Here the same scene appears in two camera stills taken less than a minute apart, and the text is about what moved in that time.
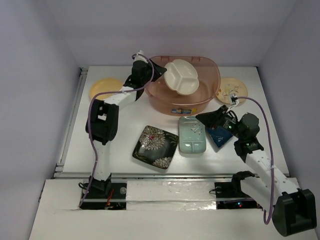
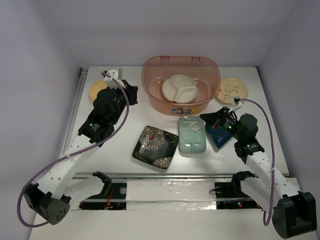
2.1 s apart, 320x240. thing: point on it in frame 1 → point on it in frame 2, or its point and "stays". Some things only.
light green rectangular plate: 191,135 stays
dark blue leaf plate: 220,135 stays
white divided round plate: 182,76 → 180,88
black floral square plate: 155,147 stays
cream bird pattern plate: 229,86 stays
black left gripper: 158,71 → 132,92
